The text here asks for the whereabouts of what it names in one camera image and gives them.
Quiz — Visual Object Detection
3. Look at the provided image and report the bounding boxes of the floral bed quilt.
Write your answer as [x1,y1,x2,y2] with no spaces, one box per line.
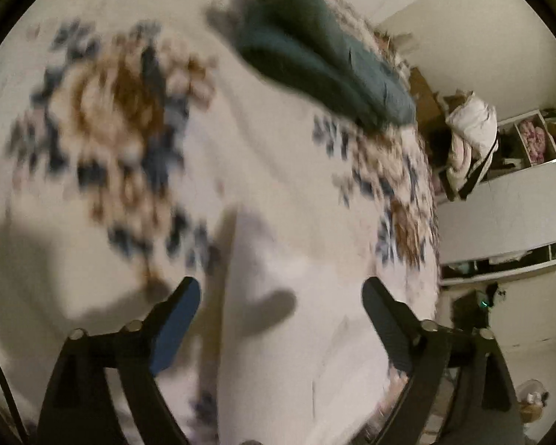
[0,0,438,444]

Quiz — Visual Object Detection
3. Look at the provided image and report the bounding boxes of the pink folded blanket on shelf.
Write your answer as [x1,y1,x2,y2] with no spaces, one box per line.
[518,119,546,165]

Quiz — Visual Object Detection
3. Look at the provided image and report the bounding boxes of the white pants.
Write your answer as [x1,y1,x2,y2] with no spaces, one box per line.
[218,211,390,444]

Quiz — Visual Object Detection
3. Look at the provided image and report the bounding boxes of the brown cardboard box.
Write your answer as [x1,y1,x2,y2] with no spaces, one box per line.
[409,66,445,126]

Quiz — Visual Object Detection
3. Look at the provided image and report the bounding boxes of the folded blue denim jeans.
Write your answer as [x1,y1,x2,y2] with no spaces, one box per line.
[206,0,416,133]

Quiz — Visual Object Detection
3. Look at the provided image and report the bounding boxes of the white wardrobe shelf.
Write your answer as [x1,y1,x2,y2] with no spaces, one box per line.
[437,109,556,286]

